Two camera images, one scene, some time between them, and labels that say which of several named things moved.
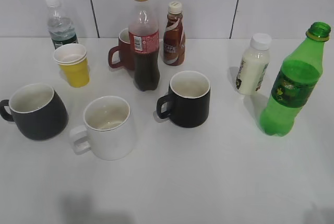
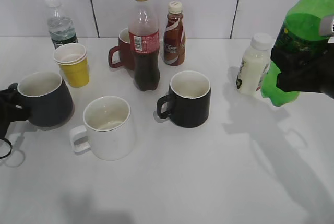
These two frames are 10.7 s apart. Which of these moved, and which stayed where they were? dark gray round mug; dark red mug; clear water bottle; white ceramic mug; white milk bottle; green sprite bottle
Moved: dark gray round mug; green sprite bottle
Stayed: clear water bottle; white milk bottle; white ceramic mug; dark red mug
